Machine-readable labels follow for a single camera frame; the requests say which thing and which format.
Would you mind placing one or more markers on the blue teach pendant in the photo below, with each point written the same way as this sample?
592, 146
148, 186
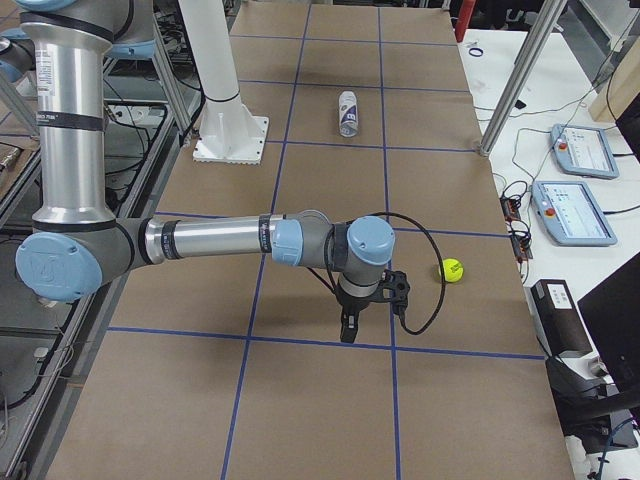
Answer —
570, 214
583, 151

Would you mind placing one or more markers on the brown paper table cover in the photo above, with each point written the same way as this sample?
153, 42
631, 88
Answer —
232, 367

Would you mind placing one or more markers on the aluminium frame post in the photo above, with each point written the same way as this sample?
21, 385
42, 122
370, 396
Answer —
526, 59

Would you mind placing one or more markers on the far blue teach pendant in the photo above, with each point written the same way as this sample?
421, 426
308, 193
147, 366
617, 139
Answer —
583, 151

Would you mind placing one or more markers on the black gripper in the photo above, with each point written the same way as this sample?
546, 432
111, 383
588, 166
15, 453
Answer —
353, 305

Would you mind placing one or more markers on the black computer monitor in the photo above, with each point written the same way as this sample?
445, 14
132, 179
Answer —
611, 314

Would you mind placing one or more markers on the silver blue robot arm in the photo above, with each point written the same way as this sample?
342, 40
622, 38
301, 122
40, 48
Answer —
78, 244

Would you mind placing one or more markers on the yellow tennis ball near desk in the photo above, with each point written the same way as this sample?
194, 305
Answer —
453, 270

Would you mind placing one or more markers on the red cylinder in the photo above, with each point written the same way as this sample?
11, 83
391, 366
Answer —
465, 14

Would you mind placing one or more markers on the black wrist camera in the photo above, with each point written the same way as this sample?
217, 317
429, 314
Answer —
394, 289

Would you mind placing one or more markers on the white pedestal column base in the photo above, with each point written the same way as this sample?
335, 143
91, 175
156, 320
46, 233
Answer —
228, 132

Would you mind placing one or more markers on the clear tennis ball can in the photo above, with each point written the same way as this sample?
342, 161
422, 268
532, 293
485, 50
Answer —
348, 114

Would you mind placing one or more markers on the near blue teach pendant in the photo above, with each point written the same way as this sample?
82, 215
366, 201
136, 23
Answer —
570, 214

